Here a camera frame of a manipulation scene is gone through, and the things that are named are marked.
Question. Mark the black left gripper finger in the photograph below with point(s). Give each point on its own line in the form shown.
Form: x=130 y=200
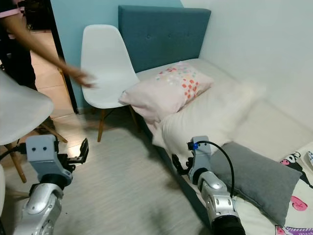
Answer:
x=84 y=149

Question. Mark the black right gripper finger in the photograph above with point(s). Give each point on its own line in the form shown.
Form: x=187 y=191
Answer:
x=178 y=164

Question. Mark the person bare forearm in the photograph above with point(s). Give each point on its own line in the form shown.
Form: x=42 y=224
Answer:
x=41 y=44

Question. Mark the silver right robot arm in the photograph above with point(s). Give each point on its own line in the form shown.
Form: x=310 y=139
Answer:
x=222 y=205

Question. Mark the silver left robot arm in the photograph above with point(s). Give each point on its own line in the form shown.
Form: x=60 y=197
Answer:
x=41 y=208

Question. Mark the white fluffy pillow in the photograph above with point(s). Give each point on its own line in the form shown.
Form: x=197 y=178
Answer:
x=210 y=117

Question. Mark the white plastic chair wooden legs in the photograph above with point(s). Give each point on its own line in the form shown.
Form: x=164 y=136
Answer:
x=107 y=61
x=22 y=110

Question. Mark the grey pillow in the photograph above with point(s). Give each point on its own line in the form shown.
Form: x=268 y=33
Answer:
x=259 y=181

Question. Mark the pink pillow with coloured squares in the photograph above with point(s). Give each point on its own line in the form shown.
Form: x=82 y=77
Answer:
x=164 y=90

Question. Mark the person hand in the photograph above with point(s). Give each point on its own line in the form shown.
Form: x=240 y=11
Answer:
x=81 y=77

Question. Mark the bed with cream sheet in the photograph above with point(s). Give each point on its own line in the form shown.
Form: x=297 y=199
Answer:
x=274 y=125

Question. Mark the cartoon print blanket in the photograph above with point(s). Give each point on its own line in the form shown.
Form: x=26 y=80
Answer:
x=301 y=169

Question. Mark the person in dark clothes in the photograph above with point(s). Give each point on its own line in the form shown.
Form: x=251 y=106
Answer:
x=15 y=54

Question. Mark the blue upholstered headboard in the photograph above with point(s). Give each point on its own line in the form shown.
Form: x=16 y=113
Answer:
x=164 y=36

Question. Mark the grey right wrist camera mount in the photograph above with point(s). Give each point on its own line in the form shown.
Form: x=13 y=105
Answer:
x=200 y=159

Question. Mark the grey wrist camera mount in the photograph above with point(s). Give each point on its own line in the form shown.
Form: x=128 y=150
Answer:
x=200 y=159
x=44 y=154

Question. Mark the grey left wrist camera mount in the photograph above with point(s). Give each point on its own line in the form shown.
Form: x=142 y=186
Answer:
x=44 y=154

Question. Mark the black door frame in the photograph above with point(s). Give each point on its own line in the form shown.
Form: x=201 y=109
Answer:
x=62 y=56

